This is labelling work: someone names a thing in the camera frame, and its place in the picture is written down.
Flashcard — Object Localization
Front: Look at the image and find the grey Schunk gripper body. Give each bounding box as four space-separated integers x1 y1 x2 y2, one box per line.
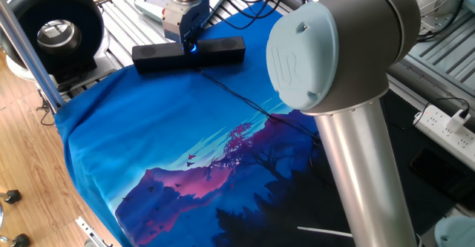
162 0 212 45

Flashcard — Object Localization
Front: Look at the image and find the black soundbar speaker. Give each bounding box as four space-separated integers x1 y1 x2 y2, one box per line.
131 35 246 75

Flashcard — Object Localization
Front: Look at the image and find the blue landscape print tablecloth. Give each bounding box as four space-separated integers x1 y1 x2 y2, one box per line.
53 1 457 247

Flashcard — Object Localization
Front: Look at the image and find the chrome chair base with castors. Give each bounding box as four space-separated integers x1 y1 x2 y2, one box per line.
0 189 33 247

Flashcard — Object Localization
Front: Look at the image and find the white power strip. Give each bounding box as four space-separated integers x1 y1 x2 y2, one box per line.
413 105 475 172

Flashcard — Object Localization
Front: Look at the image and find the white charger plug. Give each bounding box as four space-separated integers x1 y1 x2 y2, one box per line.
445 108 472 133

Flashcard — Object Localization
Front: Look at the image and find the flat black phone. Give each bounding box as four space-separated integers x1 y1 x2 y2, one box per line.
410 148 475 203

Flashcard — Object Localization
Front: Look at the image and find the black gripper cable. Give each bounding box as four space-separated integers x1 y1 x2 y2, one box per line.
207 0 285 31

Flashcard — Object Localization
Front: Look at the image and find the black round ring device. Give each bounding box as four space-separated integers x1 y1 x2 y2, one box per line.
0 0 105 87

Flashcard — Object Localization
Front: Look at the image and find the aluminium frame bar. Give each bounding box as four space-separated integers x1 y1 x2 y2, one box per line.
0 0 66 111

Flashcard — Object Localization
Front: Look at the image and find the white cable tie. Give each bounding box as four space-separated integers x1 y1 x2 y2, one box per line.
295 225 353 239

